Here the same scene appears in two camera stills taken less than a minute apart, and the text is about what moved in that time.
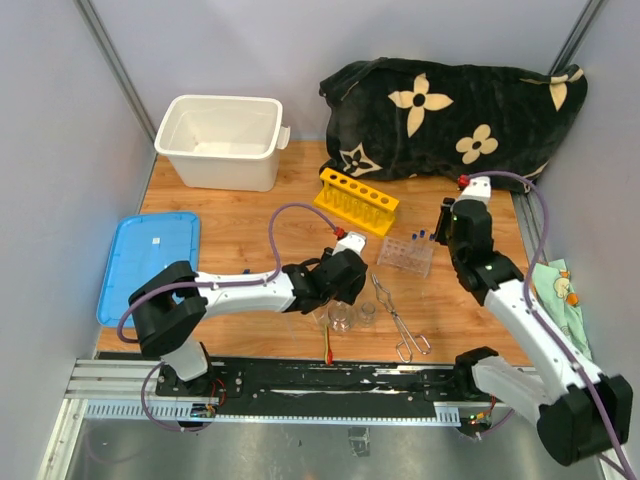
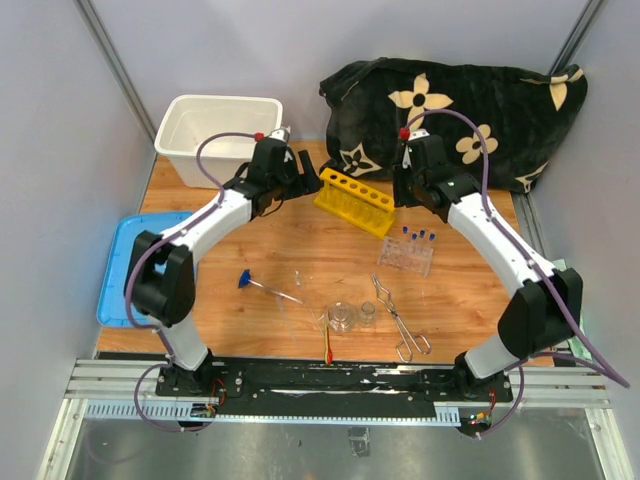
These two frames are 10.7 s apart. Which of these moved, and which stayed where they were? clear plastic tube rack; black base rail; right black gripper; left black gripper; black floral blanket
Moved: right black gripper; left black gripper
Stayed: clear plastic tube rack; black floral blanket; black base rail
